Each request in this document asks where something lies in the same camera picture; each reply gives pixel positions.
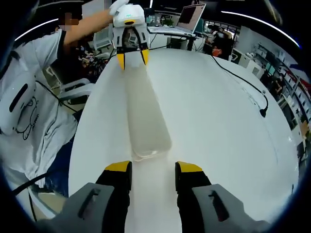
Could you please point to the beige cutlery case lid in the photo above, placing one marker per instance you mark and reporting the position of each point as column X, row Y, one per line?
column 145, row 109

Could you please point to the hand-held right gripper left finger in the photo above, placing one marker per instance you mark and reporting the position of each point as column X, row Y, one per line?
column 107, row 206

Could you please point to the white laptop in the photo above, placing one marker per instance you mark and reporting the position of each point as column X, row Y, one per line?
column 189, row 15

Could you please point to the white chair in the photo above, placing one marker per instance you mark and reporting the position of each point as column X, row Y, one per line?
column 75, row 88

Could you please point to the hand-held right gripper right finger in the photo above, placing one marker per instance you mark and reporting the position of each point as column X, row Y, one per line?
column 194, row 206

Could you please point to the storage shelving with white bins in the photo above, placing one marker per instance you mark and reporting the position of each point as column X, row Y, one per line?
column 296, row 82

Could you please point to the person's left hand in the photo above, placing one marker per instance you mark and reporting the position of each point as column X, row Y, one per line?
column 116, row 6

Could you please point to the white chest-worn device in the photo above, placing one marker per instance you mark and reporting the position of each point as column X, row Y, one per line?
column 7, row 121

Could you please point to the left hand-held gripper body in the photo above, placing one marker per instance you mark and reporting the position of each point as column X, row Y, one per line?
column 130, row 14

